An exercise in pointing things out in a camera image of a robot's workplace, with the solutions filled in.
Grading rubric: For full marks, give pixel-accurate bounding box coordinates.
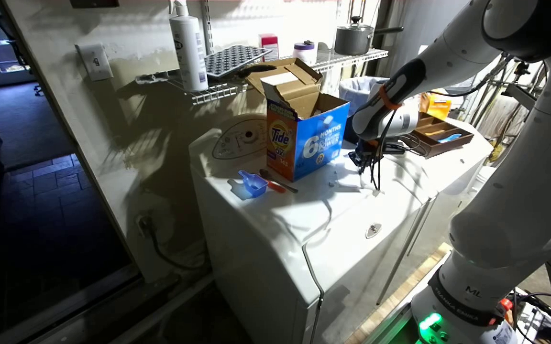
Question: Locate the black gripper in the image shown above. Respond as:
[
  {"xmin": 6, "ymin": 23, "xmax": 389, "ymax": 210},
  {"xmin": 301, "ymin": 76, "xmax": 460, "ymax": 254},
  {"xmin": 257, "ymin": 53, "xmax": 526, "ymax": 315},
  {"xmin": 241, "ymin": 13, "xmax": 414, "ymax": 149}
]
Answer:
[{"xmin": 350, "ymin": 135, "xmax": 391, "ymax": 193}]

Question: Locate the white plastic trash bag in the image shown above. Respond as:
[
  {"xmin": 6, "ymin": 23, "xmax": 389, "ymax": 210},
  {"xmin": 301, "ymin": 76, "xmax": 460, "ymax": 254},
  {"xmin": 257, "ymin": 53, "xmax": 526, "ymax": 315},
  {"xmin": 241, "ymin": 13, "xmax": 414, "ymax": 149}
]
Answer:
[{"xmin": 337, "ymin": 74, "xmax": 393, "ymax": 118}]

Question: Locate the dark wooden organizer tray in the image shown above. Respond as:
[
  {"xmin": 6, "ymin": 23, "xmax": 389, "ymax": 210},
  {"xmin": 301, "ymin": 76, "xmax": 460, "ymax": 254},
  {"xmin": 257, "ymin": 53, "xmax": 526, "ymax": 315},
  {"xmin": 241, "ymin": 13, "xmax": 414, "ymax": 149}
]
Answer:
[{"xmin": 404, "ymin": 110, "xmax": 477, "ymax": 160}]

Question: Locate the blue Tide detergent box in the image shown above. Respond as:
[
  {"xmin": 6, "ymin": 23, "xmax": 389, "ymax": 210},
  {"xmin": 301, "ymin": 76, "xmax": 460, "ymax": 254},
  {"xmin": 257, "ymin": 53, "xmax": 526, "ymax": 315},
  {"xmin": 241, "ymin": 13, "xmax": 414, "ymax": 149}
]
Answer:
[{"xmin": 243, "ymin": 55, "xmax": 352, "ymax": 183}]

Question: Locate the orange yellow cardboard box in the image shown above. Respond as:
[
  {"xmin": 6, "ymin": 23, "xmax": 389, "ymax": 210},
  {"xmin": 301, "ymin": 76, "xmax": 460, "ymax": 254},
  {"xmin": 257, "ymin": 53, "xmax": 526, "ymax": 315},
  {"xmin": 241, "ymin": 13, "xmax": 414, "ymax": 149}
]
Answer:
[{"xmin": 421, "ymin": 91, "xmax": 456, "ymax": 122}]

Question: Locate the red pen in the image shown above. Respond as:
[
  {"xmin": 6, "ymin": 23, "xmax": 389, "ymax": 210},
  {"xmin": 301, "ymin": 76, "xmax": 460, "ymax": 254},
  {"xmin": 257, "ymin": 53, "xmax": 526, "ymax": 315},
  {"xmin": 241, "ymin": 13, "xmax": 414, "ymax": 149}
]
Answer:
[{"xmin": 259, "ymin": 166, "xmax": 301, "ymax": 195}]

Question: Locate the wooden robot platform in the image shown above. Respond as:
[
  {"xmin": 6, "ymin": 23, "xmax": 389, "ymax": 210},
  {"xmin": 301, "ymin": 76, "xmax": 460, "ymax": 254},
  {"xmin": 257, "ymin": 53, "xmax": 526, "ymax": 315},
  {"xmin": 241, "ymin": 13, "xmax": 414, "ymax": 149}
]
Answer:
[{"xmin": 345, "ymin": 240, "xmax": 458, "ymax": 344}]

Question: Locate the empty blue detergent scoop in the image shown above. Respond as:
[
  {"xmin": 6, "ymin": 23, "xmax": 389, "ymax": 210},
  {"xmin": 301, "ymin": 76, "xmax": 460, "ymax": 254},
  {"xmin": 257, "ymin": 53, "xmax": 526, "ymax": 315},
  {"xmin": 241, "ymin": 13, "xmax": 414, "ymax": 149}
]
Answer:
[{"xmin": 228, "ymin": 168, "xmax": 270, "ymax": 200}]

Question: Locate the white washing machine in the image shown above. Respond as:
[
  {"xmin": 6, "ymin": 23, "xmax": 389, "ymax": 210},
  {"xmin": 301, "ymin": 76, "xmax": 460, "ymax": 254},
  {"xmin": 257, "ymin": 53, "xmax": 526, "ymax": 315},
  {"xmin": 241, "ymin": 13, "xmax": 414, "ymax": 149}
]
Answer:
[{"xmin": 188, "ymin": 116, "xmax": 448, "ymax": 344}]

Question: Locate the grey metal pot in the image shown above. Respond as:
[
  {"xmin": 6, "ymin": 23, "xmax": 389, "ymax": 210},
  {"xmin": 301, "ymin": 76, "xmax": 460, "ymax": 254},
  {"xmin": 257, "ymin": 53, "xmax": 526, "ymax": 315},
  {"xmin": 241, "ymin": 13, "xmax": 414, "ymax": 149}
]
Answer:
[{"xmin": 333, "ymin": 13, "xmax": 406, "ymax": 57}]

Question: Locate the white jar purple lid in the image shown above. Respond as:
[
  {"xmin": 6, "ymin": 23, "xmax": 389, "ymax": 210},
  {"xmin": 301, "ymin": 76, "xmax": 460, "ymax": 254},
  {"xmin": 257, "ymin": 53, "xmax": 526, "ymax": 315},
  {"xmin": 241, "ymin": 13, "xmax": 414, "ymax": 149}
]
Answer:
[{"xmin": 291, "ymin": 38, "xmax": 318, "ymax": 68}]

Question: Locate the pink cardboard box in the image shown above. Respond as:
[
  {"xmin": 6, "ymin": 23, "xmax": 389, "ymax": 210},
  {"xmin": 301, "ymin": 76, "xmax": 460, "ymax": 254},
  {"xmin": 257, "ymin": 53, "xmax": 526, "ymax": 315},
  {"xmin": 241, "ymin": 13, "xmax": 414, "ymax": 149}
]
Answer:
[{"xmin": 259, "ymin": 32, "xmax": 284, "ymax": 65}]

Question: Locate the tall white bottle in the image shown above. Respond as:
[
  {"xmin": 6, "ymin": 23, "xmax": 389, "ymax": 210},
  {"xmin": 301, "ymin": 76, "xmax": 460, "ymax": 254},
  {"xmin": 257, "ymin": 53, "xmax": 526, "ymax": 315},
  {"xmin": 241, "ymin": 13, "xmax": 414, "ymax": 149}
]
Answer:
[{"xmin": 169, "ymin": 0, "xmax": 211, "ymax": 93}]

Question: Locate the white wire shelf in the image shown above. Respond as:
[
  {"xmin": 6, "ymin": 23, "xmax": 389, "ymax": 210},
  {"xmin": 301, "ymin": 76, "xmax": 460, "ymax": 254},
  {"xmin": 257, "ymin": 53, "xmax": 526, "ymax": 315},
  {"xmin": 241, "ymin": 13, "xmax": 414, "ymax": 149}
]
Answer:
[{"xmin": 136, "ymin": 42, "xmax": 391, "ymax": 107}]

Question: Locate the black wall power cord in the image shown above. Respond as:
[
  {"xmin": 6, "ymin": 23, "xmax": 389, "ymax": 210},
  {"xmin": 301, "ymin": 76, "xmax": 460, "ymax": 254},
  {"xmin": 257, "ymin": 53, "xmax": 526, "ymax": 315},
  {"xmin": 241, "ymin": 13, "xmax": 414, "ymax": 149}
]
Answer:
[{"xmin": 136, "ymin": 212, "xmax": 211, "ymax": 273}]

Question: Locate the white wall outlet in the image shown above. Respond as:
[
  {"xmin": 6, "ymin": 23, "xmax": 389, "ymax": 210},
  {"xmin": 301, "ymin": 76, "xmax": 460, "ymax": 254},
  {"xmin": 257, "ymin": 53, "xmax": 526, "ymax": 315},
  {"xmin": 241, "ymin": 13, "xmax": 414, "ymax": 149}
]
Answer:
[{"xmin": 75, "ymin": 42, "xmax": 115, "ymax": 82}]

